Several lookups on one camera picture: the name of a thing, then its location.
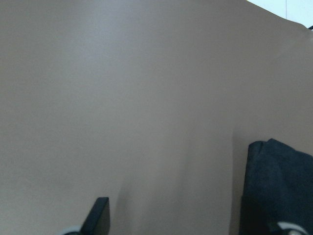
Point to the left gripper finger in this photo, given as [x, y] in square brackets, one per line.
[98, 220]

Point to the black printed t-shirt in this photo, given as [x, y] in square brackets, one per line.
[278, 191]

